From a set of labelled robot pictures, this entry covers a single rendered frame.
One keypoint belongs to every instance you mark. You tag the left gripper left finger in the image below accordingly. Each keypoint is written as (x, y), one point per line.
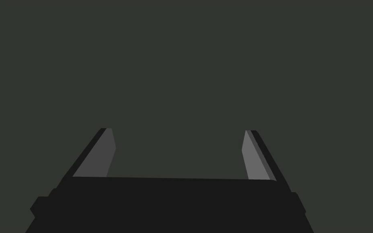
(98, 157)

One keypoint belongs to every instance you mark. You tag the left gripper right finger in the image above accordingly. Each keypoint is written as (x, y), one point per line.
(257, 160)

